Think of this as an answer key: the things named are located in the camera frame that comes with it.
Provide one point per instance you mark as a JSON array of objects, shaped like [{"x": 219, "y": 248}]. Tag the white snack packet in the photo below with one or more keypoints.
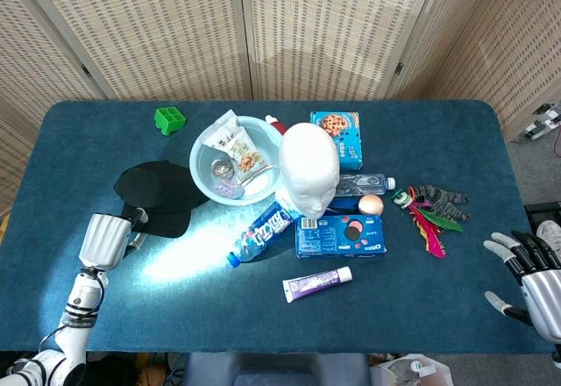
[{"x": 221, "y": 133}]

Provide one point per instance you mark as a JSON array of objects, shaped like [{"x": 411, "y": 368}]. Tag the beige woven folding screen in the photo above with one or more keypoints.
[{"x": 175, "y": 30}]

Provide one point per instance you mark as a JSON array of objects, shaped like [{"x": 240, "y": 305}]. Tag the purple toothpaste tube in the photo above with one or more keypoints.
[{"x": 313, "y": 285}]

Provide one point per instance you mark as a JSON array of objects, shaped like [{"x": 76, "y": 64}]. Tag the red and white bottle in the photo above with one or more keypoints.
[{"x": 275, "y": 125}]

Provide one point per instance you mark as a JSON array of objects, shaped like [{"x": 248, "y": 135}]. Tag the small purple packet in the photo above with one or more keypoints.
[{"x": 228, "y": 190}]

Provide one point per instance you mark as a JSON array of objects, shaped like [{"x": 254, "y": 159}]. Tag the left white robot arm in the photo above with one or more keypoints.
[{"x": 79, "y": 302}]

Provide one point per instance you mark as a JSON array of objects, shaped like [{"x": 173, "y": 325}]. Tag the peach coloured ball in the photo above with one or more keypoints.
[{"x": 371, "y": 205}]

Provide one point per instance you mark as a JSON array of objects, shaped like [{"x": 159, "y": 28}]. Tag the electronics board on floor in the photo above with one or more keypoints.
[{"x": 541, "y": 123}]

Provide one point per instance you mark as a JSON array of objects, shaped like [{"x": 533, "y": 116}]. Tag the small blue packet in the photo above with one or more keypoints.
[{"x": 346, "y": 205}]

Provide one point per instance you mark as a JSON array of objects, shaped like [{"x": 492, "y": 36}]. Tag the blue Oreo cookie box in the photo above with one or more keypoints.
[{"x": 342, "y": 237}]

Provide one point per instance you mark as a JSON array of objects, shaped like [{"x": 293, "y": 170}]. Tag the colourful feather shuttlecock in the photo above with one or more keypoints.
[{"x": 431, "y": 232}]

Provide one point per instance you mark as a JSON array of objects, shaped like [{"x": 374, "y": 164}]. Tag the black box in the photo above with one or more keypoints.
[{"x": 543, "y": 211}]

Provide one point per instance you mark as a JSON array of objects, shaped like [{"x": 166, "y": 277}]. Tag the black baseball cap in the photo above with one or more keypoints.
[{"x": 162, "y": 188}]

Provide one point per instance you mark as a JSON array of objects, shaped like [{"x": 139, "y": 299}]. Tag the blue-labelled drink bottle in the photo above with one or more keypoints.
[{"x": 263, "y": 232}]

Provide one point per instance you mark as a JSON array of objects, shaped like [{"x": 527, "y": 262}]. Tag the green plastic block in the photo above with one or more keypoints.
[{"x": 168, "y": 120}]

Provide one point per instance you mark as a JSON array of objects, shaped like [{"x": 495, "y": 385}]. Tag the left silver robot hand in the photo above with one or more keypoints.
[{"x": 103, "y": 241}]

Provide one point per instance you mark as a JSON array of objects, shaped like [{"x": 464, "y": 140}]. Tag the white foam mannequin head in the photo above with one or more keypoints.
[{"x": 307, "y": 158}]

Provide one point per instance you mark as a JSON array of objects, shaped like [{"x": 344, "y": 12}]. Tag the blue chocolate chip cookie box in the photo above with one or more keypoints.
[{"x": 348, "y": 140}]

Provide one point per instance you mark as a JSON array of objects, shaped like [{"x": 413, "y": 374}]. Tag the clear white-capped water bottle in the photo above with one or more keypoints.
[{"x": 368, "y": 184}]

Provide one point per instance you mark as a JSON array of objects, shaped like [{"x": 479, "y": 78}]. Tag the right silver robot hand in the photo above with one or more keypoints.
[{"x": 545, "y": 298}]

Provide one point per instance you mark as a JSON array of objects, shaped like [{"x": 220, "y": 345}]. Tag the light blue plastic basin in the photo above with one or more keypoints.
[{"x": 206, "y": 180}]

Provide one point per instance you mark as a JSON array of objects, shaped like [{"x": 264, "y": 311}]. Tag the nut snack packet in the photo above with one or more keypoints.
[{"x": 247, "y": 160}]

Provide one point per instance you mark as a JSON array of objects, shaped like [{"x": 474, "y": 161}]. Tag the clear plastic container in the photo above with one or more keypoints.
[{"x": 412, "y": 370}]

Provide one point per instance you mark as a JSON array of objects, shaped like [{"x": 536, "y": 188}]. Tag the blue carpet table cover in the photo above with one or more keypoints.
[{"x": 394, "y": 307}]

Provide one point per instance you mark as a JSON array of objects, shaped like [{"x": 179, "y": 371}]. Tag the grey sneaker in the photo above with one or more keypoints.
[{"x": 550, "y": 228}]

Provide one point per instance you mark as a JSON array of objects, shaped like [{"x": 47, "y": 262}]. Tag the black bag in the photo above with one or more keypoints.
[{"x": 109, "y": 368}]

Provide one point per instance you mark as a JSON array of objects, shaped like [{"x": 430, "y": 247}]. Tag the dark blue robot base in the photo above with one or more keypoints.
[{"x": 271, "y": 368}]

